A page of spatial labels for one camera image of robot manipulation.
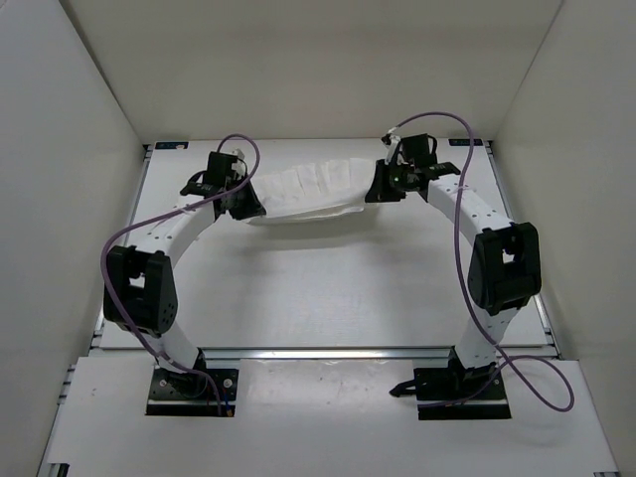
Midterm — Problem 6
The aluminium rail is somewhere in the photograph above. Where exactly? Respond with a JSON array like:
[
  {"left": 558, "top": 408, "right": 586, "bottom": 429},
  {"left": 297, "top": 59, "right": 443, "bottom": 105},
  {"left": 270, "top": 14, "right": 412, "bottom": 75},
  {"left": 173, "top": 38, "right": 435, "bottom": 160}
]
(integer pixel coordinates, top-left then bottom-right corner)
[{"left": 88, "top": 345, "right": 478, "bottom": 365}]

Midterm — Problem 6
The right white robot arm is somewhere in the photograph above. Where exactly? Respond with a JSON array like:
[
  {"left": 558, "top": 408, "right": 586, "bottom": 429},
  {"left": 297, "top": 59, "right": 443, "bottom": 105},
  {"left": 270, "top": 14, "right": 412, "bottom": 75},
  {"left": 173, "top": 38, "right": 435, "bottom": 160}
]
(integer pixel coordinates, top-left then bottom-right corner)
[{"left": 365, "top": 132, "right": 542, "bottom": 400}]

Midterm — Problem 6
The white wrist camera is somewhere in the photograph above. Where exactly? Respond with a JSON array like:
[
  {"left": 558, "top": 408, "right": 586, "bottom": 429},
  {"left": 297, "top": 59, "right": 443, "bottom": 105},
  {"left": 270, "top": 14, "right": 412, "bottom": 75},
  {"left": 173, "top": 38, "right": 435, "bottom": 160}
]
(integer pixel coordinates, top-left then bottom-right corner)
[
  {"left": 381, "top": 128, "right": 401, "bottom": 164},
  {"left": 232, "top": 148, "right": 249, "bottom": 178}
]

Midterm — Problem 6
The right blue corner label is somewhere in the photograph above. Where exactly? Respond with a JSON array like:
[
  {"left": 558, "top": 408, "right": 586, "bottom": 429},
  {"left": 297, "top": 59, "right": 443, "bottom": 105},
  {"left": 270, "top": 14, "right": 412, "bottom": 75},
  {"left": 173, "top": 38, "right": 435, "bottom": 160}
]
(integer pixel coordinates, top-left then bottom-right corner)
[{"left": 448, "top": 138, "right": 483, "bottom": 147}]

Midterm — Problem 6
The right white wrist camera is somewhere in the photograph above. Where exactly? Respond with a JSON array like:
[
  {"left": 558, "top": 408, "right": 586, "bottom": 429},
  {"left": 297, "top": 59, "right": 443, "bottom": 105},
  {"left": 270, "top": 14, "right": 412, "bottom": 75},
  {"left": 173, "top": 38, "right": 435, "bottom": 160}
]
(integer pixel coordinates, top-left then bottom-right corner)
[{"left": 381, "top": 128, "right": 401, "bottom": 164}]

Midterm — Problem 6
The left blue corner label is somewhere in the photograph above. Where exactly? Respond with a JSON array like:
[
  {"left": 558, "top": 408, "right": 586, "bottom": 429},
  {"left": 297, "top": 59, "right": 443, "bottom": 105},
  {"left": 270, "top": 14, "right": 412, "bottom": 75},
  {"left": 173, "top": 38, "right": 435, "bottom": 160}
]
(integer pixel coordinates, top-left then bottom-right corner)
[{"left": 154, "top": 141, "right": 189, "bottom": 150}]

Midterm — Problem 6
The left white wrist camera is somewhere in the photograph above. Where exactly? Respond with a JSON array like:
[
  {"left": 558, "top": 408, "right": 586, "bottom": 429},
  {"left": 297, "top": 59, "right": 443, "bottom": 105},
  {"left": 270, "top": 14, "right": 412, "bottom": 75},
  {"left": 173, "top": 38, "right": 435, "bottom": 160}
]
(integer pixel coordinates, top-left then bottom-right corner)
[{"left": 232, "top": 148, "right": 249, "bottom": 178}]

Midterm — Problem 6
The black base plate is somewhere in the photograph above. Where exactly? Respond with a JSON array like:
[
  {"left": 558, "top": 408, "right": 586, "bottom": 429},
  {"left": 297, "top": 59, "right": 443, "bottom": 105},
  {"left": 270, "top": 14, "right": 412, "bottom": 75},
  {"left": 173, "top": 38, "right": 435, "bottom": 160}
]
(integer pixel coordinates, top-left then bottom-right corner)
[
  {"left": 413, "top": 368, "right": 512, "bottom": 421},
  {"left": 145, "top": 366, "right": 239, "bottom": 418}
]

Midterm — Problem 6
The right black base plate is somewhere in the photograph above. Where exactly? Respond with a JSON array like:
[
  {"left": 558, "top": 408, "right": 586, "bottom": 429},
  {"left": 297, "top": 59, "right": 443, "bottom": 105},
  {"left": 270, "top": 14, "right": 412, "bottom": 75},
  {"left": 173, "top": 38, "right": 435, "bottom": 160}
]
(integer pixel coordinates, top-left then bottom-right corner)
[{"left": 413, "top": 368, "right": 512, "bottom": 421}]

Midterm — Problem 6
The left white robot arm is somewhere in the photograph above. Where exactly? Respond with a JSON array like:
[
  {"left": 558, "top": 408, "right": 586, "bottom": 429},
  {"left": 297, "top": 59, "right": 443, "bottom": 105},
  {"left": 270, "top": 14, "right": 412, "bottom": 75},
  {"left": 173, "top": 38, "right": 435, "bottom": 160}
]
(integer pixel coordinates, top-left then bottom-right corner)
[{"left": 102, "top": 149, "right": 266, "bottom": 396}]

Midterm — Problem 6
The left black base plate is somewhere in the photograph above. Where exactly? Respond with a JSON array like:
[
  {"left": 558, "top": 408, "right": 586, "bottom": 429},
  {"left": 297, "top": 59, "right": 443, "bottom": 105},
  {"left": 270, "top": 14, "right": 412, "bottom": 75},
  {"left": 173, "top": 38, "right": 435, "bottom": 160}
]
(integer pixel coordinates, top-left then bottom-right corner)
[{"left": 145, "top": 366, "right": 239, "bottom": 418}]

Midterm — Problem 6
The blue corner label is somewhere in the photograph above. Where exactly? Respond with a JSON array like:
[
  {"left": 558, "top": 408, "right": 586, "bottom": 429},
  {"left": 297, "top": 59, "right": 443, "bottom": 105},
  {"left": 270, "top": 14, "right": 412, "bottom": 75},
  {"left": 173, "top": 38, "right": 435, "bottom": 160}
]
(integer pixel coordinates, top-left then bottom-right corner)
[
  {"left": 448, "top": 138, "right": 483, "bottom": 147},
  {"left": 154, "top": 141, "right": 189, "bottom": 150}
]

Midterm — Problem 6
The white pleated skirt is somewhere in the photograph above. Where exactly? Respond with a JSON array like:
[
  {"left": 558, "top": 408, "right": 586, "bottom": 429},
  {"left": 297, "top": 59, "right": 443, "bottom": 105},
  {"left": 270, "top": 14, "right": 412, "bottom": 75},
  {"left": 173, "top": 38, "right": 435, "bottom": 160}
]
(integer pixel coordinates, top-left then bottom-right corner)
[{"left": 246, "top": 158, "right": 376, "bottom": 226}]

